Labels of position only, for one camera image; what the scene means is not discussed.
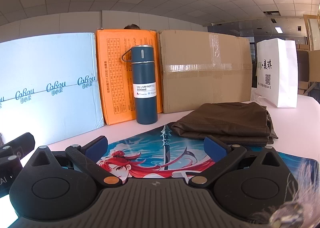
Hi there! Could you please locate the person's head behind boxes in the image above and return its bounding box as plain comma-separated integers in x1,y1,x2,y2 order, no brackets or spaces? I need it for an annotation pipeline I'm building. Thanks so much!
124,24,140,30

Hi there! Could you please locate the anime print desk mat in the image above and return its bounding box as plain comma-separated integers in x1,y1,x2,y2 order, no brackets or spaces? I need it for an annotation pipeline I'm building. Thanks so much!
96,122,320,189

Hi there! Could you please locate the folded dark brown garment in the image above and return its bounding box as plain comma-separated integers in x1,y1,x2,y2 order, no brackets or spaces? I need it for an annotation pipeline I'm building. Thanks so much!
170,102,278,146

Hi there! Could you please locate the white paper shopping bag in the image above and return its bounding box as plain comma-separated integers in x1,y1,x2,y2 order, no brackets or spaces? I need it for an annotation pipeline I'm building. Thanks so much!
251,38,298,108

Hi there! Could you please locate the dark blue vacuum bottle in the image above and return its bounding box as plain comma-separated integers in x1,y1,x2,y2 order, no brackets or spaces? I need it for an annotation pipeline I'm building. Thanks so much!
121,45,158,125

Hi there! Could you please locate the light blue Corou carton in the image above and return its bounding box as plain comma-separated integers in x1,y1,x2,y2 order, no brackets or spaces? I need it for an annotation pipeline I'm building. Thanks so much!
0,33,104,146

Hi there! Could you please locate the orange cardboard box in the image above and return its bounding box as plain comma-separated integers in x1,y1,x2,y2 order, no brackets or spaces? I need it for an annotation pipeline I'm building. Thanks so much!
95,29,163,125

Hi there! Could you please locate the brown cardboard box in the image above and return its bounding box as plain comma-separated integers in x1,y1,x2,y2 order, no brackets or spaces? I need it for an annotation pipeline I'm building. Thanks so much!
157,30,252,113

